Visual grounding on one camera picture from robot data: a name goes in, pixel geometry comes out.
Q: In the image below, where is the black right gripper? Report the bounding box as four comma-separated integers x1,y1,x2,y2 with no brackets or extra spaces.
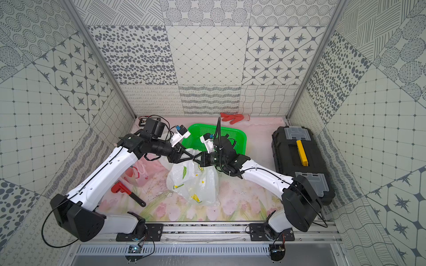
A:
193,151,227,168

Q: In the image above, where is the white lemon-print plastic bag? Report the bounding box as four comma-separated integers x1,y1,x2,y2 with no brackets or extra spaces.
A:
166,161,220,206

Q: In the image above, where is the pink peach-print plastic bag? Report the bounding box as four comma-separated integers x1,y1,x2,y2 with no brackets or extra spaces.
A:
120,157,169,187

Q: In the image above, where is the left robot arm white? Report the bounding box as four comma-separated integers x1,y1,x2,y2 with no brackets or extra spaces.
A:
51,118,190,242

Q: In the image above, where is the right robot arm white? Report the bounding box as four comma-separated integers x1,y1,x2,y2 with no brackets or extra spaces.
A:
194,119,328,239

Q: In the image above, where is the green plastic basket tray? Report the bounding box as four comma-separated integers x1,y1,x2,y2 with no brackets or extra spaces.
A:
181,124,247,155

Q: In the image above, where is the floral pink table mat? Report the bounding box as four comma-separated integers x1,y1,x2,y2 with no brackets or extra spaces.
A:
97,117,287,222

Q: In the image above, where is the black terminal strip block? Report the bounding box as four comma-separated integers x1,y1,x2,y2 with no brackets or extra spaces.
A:
138,116,149,127

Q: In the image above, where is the red black pipe wrench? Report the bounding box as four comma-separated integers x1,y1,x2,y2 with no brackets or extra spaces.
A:
110,181,146,207

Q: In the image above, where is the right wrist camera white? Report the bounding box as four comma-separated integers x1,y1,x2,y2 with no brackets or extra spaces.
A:
200,133,215,154

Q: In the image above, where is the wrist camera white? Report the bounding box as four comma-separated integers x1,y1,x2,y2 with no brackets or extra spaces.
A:
200,133,215,154
170,125,191,147

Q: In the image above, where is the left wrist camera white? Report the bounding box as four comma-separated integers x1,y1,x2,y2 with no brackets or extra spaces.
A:
170,125,191,147

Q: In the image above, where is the red object at wall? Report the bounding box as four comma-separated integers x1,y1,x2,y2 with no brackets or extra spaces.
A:
220,113,245,125

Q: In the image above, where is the aluminium mounting rail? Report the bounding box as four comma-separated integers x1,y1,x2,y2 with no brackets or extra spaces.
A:
85,221,343,245

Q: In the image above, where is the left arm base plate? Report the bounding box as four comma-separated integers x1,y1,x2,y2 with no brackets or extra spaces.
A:
115,223,164,242

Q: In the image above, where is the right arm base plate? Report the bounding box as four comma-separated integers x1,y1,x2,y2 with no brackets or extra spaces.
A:
246,223,295,242

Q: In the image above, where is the black toolbox yellow handle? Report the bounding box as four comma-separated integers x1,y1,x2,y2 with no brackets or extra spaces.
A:
271,126,335,206

